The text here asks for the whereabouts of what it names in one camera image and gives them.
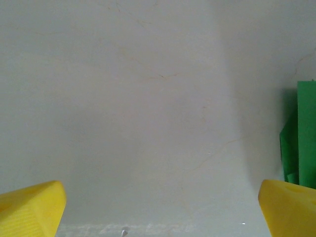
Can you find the green square paper sheet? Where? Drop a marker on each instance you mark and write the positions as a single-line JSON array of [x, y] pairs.
[[306, 123]]

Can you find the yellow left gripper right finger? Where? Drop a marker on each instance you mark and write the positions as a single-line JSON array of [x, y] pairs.
[[291, 212]]

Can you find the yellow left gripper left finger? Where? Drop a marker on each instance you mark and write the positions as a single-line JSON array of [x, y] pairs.
[[29, 212]]

